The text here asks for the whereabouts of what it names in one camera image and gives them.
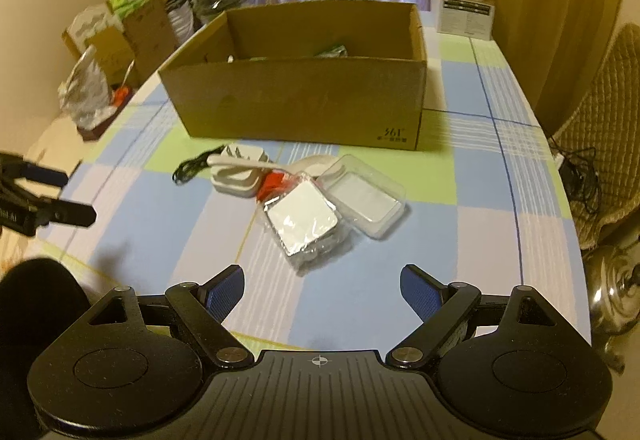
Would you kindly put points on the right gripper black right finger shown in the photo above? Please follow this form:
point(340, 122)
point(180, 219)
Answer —
point(445, 312)

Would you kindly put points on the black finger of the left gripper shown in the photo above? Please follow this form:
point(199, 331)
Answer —
point(14, 167)
point(64, 212)

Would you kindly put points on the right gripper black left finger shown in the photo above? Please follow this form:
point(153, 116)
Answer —
point(201, 309)

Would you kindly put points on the clear plastic tray lid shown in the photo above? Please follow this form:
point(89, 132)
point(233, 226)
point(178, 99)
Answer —
point(370, 200)

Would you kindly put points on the white power adapter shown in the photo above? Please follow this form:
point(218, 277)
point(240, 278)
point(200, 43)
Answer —
point(236, 180)

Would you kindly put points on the clear case with white pad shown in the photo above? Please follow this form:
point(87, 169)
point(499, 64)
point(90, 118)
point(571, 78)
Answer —
point(304, 223)

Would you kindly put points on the red snack packet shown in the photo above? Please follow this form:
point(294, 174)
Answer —
point(274, 185)

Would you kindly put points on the white plastic spoon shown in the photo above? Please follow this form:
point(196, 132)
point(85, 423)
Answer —
point(313, 166)

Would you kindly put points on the crumpled plastic bag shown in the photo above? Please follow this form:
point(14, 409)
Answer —
point(89, 99)

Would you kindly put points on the checkered tablecloth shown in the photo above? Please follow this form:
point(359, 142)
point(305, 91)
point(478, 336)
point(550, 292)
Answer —
point(479, 201)

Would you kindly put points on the steel kettle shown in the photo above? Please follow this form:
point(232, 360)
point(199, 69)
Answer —
point(613, 296)

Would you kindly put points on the cardboard boxes pile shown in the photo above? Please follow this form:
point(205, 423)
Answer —
point(144, 38)

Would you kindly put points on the brown cardboard box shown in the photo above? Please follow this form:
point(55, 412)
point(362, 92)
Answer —
point(252, 73)

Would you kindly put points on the green packet in box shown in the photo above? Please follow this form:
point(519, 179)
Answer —
point(335, 51)

